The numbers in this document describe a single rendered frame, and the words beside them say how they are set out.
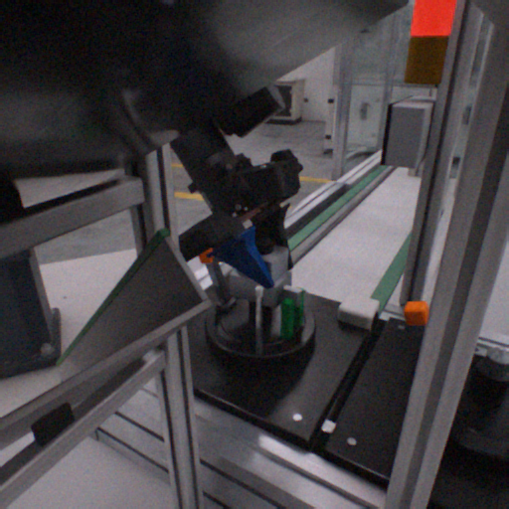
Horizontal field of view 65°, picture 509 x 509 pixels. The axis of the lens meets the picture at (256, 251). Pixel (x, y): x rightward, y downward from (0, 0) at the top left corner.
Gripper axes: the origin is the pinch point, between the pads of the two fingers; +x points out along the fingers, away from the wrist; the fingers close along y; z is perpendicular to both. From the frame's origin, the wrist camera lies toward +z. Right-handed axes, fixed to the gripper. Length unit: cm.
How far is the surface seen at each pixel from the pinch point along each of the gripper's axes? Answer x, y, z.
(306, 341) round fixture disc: 11.4, -1.0, -0.9
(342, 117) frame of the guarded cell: -15, 81, -14
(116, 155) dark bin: -9.5, -25.1, 15.7
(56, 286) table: -13, 4, -55
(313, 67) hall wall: -189, 766, -260
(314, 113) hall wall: -115, 767, -307
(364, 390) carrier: 17.6, -3.1, 4.2
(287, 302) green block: 5.9, -1.8, 0.4
